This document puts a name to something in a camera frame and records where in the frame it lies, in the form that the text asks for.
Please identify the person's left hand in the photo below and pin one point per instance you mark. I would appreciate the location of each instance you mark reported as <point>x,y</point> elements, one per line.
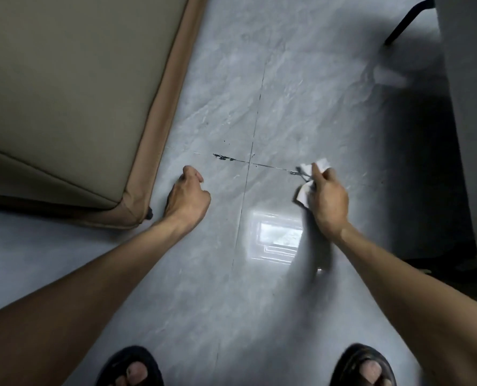
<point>186,200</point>

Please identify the person's right hand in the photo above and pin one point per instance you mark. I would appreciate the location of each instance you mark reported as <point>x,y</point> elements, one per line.
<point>329,205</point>

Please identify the white tissue sheet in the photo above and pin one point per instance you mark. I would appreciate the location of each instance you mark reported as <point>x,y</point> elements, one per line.
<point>303,194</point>

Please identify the person's left forearm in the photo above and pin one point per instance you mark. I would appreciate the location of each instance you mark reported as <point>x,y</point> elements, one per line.
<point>69,309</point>

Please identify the person's right forearm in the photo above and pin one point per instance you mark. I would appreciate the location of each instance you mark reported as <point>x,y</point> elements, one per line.
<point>423,305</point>

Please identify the grey marble floor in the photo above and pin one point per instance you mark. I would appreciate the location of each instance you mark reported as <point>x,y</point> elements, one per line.
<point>303,96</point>

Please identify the person's right leg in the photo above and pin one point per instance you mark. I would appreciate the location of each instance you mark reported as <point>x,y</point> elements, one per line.
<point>371,371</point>

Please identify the person's leg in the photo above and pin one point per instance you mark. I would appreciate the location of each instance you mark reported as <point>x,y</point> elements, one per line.
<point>371,371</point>
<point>136,375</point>

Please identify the person's left leg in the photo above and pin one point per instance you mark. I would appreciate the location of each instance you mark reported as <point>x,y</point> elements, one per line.
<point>136,375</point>

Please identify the brown right sandal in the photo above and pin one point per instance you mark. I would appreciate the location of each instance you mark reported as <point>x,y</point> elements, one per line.
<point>351,357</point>

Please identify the brown sandal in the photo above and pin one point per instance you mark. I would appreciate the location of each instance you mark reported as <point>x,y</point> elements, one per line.
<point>114,361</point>
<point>351,357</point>

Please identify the beige leather sofa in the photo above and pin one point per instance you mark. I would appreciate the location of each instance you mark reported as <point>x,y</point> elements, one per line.
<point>61,108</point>

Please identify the brown left sandal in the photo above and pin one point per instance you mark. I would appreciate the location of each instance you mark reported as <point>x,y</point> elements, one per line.
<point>114,361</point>

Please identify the black metal table leg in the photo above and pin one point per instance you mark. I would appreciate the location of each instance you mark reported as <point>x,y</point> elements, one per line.
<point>407,22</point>

